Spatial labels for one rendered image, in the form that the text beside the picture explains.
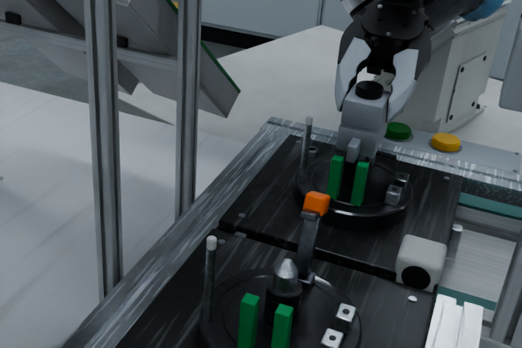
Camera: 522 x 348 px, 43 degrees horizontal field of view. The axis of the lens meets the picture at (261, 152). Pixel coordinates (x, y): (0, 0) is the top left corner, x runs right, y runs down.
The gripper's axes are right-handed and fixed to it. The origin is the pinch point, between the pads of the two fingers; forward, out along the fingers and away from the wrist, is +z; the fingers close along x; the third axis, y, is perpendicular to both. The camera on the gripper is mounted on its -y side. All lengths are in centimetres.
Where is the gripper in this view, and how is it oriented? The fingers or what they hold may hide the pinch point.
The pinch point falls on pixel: (366, 102)
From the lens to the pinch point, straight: 73.8
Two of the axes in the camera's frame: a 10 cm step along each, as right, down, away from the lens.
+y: 1.5, 4.7, 8.7
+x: -9.3, -2.4, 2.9
